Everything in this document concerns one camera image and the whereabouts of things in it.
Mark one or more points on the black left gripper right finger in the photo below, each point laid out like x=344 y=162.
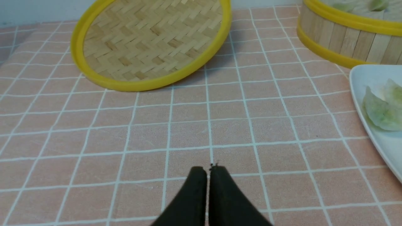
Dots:
x=228 y=206

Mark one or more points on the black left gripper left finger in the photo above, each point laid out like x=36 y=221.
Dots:
x=188 y=207

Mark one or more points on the white square plate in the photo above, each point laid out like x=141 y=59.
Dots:
x=387 y=143

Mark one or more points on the green dumpling plate left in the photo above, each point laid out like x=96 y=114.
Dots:
x=381 y=113

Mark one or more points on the small green dumpling on plate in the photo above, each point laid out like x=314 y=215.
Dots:
x=393 y=94

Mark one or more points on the pink checkered tablecloth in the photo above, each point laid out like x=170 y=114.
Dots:
x=278 y=117

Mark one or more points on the yellow-rimmed bamboo steamer lid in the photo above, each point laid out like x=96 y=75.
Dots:
x=141 y=45

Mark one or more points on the yellow-rimmed bamboo steamer basket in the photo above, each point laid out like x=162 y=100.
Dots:
x=350 y=39

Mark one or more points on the pale green dumpling in steamer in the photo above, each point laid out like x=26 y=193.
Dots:
x=343 y=5

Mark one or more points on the small green dumpling in steamer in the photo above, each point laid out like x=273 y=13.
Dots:
x=378 y=5

